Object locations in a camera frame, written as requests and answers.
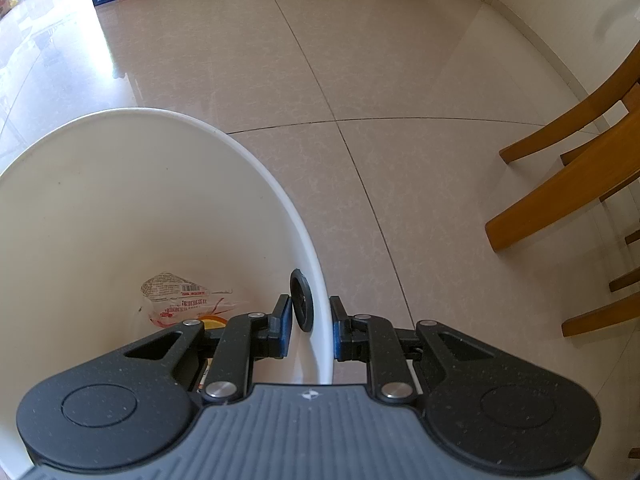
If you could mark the wooden chair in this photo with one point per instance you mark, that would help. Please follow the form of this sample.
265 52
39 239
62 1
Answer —
575 115
565 195

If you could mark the clear printed wrapper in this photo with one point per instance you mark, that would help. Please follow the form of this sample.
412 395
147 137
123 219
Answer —
180 297

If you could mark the white plastic trash bin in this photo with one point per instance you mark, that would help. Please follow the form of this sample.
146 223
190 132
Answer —
125 200

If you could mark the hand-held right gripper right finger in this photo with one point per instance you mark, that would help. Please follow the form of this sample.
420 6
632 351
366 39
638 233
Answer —
338 337

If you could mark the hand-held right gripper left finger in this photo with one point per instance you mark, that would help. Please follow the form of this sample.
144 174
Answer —
285 327

